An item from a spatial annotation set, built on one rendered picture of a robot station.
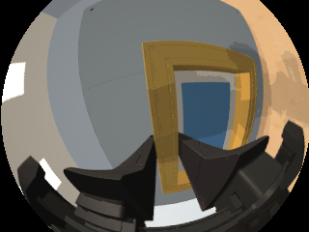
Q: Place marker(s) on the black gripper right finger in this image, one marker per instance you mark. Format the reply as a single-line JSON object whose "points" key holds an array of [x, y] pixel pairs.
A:
{"points": [[210, 169]]}

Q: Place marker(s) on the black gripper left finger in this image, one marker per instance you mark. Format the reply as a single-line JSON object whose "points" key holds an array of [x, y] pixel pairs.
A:
{"points": [[133, 181]]}

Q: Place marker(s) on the brown picture frame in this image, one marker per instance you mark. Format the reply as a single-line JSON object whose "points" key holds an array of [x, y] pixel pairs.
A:
{"points": [[204, 91]]}

